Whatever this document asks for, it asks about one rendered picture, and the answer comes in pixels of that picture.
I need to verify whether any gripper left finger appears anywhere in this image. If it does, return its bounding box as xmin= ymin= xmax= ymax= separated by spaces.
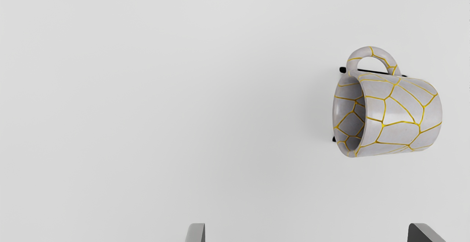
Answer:
xmin=185 ymin=223 xmax=206 ymax=242

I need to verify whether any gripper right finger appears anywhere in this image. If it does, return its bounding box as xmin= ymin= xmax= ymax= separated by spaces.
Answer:
xmin=408 ymin=223 xmax=447 ymax=242

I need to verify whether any grey mug with gold cracks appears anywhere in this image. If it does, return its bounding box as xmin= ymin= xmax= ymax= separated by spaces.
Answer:
xmin=332 ymin=46 xmax=443 ymax=158

